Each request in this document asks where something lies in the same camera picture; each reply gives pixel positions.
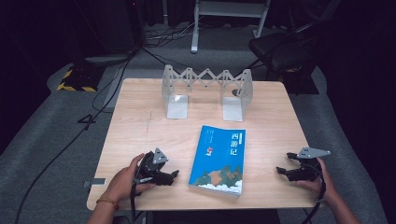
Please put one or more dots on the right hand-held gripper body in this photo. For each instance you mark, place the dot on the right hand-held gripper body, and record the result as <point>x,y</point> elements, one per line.
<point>308,171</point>

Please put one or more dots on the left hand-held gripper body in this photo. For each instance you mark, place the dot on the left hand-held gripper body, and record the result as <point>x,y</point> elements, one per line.
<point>149,172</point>

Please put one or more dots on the blue paperback book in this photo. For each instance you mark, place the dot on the blue paperback book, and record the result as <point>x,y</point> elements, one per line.
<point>218,155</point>

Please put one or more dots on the person's right hand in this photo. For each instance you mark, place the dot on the person's right hand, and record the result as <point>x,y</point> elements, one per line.
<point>323,186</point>

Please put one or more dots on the person's left hand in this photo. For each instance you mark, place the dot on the person's left hand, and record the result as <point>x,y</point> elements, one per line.
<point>123,185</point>

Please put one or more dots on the grey tape strip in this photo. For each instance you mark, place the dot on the grey tape strip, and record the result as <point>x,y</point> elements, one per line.
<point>95,182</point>

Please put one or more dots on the person's dark clothing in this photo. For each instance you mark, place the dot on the person's dark clothing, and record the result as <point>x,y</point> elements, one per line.
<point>214,217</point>

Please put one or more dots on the grey expandable metal book rack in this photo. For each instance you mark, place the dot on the grey expandable metal book rack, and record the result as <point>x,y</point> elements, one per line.
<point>177,105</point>

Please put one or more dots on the black chair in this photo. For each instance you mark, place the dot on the black chair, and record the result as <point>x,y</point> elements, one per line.
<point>280,49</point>

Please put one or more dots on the grey flat stand base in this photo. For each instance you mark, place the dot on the grey flat stand base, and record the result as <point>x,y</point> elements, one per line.
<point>109,59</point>

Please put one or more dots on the black yellow striped base plate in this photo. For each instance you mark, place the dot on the black yellow striped base plate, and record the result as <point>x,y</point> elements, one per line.
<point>77,81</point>

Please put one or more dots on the white metal stand frame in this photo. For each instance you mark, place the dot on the white metal stand frame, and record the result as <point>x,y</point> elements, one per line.
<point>195,31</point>

